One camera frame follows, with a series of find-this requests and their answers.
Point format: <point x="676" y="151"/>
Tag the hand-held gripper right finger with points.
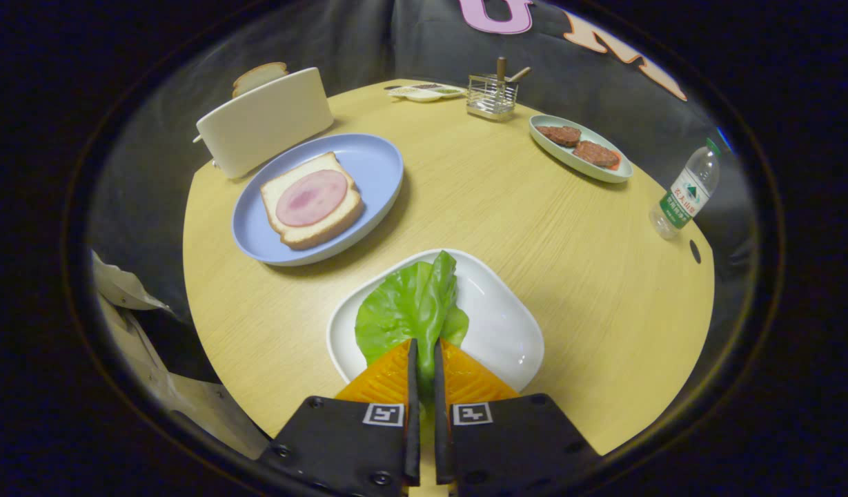
<point x="513" y="442"/>

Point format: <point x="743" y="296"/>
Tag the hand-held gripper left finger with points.
<point x="341" y="442"/>

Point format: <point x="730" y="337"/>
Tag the green lettuce leaf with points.
<point x="403" y="304"/>

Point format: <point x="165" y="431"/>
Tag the plain white bread slice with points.
<point x="258" y="74"/>

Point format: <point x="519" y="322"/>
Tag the white plate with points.
<point x="499" y="324"/>

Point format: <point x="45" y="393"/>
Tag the pale fabric sheet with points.
<point x="161" y="373"/>

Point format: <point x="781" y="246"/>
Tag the pink ham slice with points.
<point x="312" y="198"/>

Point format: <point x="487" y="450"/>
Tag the bread slice under ham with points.
<point x="279" y="190"/>

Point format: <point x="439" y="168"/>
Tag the blue plate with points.
<point x="375" y="166"/>

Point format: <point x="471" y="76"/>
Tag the pale green plate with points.
<point x="617" y="171"/>

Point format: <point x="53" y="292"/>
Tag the clear plastic water bottle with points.
<point x="689" y="193"/>

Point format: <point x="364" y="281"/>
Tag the white toaster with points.
<point x="272" y="128"/>

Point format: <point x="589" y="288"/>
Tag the white divided bean tray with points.
<point x="424" y="92"/>

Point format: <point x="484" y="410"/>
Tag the light wooden utensil stick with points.
<point x="520" y="73"/>

